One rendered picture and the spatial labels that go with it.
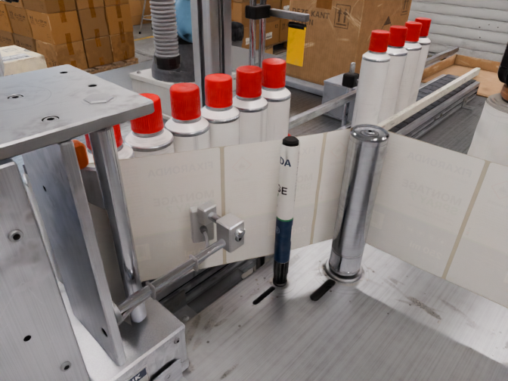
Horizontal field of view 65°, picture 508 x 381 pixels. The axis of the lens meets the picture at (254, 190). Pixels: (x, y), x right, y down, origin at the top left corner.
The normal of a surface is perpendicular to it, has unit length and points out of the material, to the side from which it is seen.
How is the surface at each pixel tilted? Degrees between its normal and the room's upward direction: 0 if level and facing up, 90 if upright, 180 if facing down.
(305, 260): 0
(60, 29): 90
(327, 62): 90
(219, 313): 0
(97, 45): 87
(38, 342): 90
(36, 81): 0
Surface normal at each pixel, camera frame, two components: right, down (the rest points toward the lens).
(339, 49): -0.67, 0.39
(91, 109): 0.02, -0.84
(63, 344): 0.73, 0.38
